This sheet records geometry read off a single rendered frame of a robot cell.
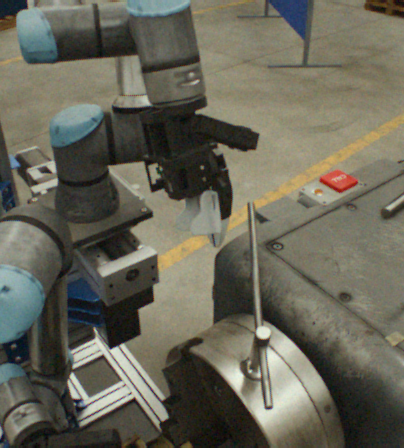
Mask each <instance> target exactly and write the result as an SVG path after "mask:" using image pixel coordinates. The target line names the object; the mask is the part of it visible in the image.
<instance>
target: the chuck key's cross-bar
mask: <svg viewBox="0 0 404 448"><path fill-rule="evenodd" d="M247 213H248V230H249V246H250V262H251V278H252V295H253V311H254V322H255V329H257V328H258V327H259V326H263V314H262V300H261V287H260V273H259V259H258V245H257V231H256V217H255V203H254V202H253V201H249V202H247ZM257 353H258V361H259V369H260V377H261V384H262V393H263V400H264V406H263V408H264V409H265V410H272V409H273V408H274V405H273V398H272V392H271V378H270V371H269V364H268V357H267V350H266V346H258V347H257Z"/></svg>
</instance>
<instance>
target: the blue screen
mask: <svg viewBox="0 0 404 448"><path fill-rule="evenodd" d="M269 2H270V4H271V5H272V7H273V8H274V9H275V10H276V11H277V12H278V13H279V14H278V15H268V12H269ZM314 3H315V1H314V0H265V7H264V15H241V16H237V18H257V19H258V18H284V20H285V21H286V22H287V23H288V24H289V25H290V26H291V27H292V28H293V29H294V30H295V31H296V33H297V34H298V35H299V36H300V38H301V39H302V40H303V41H304V43H303V45H304V51H303V59H302V63H276V64H267V67H268V68H298V67H319V68H326V67H342V63H341V62H332V63H308V60H309V57H308V53H309V46H310V39H311V31H312V26H311V24H312V17H313V10H314Z"/></svg>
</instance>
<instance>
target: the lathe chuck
mask: <svg viewBox="0 0 404 448"><path fill-rule="evenodd" d="M254 335H255V334H254V333H253V332H251V331H250V330H248V329H246V328H245V327H240V326H238V325H235V324H232V323H228V322H221V323H217V324H215V325H213V326H211V327H210V328H208V329H206V330H203V331H201V332H199V333H197V334H196V335H194V336H192V337H190V338H189V339H187V340H185V341H183V342H182V343H181V344H179V345H177V346H176V347H174V348H172V349H171V350H170V351H169V352H168V355H167V358H166V364H165V368H166V367H168V366H170V365H171V364H173V363H175V362H176V361H178V360H180V359H182V358H183V356H182V355H183V354H182V353H181V352H180V350H181V349H183V347H184V346H185V345H186V344H188V343H192V342H199V343H201V344H200V345H198V346H193V347H191V348H189V353H190V355H191V358H192V360H193V362H194V365H195V367H196V370H197V372H198V374H199V376H200V378H201V381H202V383H203V386H204V387H205V390H206V392H207V395H208V397H209V399H210V401H211V403H212V406H213V408H214V411H215V413H216V414H217V415H218V416H217V417H216V418H217V419H218V421H220V420H222V421H223V423H225V425H226V427H227V428H228V430H229V431H230V432H231V433H232V435H233V437H234V441H235V443H236V444H237V445H238V446H239V447H240V448H328V445H329V444H328V440H327V437H326V434H325V432H324V429H323V427H324V426H323V424H322V422H321V420H320V417H319V416H318V414H317V412H316V411H317V410H316V408H315V406H314V405H313V403H312V401H311V399H310V397H308V395H307V394H308V393H307V392H306V390H305V388H304V387H303V386H302V385H301V383H300V382H299V380H298V379H297V377H296V375H295V374H294V373H293V372H292V370H291V369H290V368H289V366H288V365H287V364H286V363H285V362H284V361H283V360H282V359H281V358H280V356H279V355H278V354H277V353H276V352H275V351H274V350H273V349H272V348H271V347H270V346H268V348H267V357H268V364H269V371H270V378H271V392H272V398H273V405H274V408H273V409H272V410H265V409H264V408H263V406H264V400H263V393H262V384H261V378H258V379H253V378H249V377H248V376H247V375H246V374H245V373H244V371H243V369H242V368H243V365H244V363H245V362H246V361H247V360H250V359H249V356H250V351H251V348H252V344H253V339H254Z"/></svg>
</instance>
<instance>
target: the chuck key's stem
mask: <svg viewBox="0 0 404 448"><path fill-rule="evenodd" d="M270 338H271V331H270V329H269V328H267V327H265V326H259V327H258V328H257V329H256V331H255V335H254V339H253V344H252V348H251V351H250V356H249V359H250V361H251V364H250V365H249V368H250V370H249V373H259V361H258V353H257V347H258V346H266V350H267V348H268V346H269V342H270Z"/></svg>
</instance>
